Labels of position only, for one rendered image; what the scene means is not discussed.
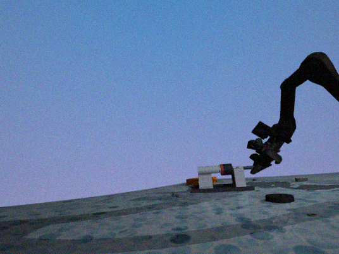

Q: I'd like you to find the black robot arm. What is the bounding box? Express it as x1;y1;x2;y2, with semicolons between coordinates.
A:
247;52;339;152

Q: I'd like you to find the brown rectangular tray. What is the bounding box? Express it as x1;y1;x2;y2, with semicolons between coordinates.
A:
187;176;217;185

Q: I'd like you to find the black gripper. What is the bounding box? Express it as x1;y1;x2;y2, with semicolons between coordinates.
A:
249;141;282;174

